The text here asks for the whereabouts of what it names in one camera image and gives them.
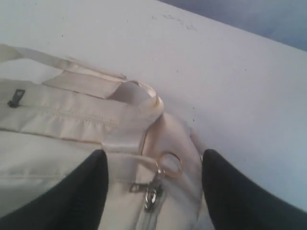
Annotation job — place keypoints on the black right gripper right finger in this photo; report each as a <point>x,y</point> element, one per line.
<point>237,203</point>

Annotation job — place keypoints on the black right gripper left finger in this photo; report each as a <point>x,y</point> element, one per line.
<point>76,203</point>

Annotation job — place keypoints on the cream fabric duffel bag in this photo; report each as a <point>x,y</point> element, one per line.
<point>48,129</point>

